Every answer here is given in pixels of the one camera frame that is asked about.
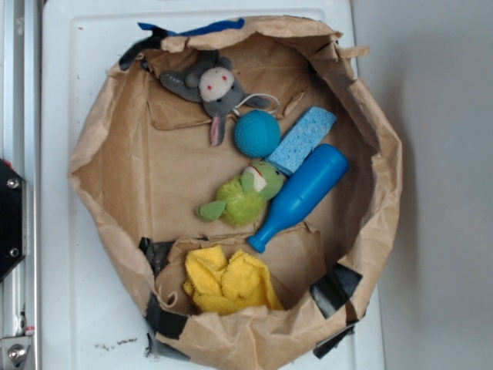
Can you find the blue sponge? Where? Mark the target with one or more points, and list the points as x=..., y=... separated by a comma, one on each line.
x=301, y=139

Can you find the blue plastic bottle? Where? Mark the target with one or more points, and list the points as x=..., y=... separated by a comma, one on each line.
x=303, y=191

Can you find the black mounting plate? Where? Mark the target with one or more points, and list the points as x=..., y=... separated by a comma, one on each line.
x=13, y=219

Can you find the blue dimpled ball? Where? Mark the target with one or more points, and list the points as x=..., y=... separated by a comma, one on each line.
x=256, y=134

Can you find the yellow cloth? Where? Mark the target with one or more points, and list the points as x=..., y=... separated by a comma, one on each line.
x=215, y=283

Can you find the blue felt piece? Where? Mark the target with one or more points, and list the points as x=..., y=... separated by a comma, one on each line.
x=211, y=28

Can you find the brown paper bag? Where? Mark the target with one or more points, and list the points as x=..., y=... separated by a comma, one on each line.
x=143, y=163

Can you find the aluminium frame rail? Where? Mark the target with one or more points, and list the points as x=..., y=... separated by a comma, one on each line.
x=21, y=28

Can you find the gray plush bunny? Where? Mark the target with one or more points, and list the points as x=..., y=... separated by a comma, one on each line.
x=211, y=82

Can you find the green plush frog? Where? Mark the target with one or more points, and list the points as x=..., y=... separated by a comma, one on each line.
x=242, y=199

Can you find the white plastic tray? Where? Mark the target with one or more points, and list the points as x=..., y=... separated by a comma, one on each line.
x=87, y=319

